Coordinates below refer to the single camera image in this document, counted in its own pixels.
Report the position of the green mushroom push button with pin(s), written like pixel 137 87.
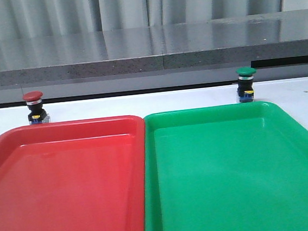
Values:
pixel 245 91

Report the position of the red mushroom push button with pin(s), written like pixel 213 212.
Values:
pixel 37 114

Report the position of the green plastic tray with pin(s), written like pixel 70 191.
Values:
pixel 240 167

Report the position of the red plastic tray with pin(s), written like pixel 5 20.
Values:
pixel 85 175

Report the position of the grey granite counter slab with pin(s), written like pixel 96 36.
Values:
pixel 183 55

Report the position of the grey pleated curtain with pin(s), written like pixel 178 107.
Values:
pixel 38 18

